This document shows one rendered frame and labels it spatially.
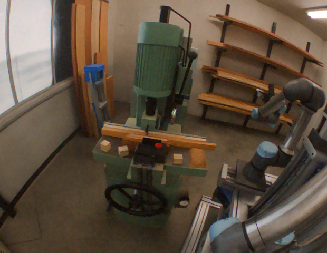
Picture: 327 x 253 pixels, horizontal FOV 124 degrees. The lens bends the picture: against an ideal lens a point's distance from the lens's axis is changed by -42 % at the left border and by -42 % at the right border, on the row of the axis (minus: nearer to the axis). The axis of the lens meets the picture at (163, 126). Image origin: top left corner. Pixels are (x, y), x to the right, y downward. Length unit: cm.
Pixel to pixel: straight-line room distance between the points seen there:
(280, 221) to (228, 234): 10
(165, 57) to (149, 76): 10
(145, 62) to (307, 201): 64
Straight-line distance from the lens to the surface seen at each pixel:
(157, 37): 59
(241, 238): 32
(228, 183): 100
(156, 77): 61
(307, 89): 82
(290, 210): 32
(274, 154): 90
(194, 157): 77
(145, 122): 74
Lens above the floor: 143
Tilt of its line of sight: 32 degrees down
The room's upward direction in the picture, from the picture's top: 9 degrees clockwise
